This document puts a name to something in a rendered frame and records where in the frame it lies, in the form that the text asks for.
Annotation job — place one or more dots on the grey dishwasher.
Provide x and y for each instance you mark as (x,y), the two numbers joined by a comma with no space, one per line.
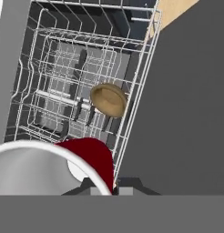
(12,60)

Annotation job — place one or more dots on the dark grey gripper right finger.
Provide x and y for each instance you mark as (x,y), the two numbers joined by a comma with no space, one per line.
(132,185)

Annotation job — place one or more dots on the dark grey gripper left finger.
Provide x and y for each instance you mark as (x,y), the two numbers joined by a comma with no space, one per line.
(85,187)

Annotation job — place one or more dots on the red cup with white inside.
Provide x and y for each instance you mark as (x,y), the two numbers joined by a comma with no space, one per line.
(32,170)

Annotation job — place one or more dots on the tan bowl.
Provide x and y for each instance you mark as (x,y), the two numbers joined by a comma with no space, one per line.
(108,99)

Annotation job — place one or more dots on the dark grey dishwasher door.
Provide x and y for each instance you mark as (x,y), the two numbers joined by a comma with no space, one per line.
(183,106)

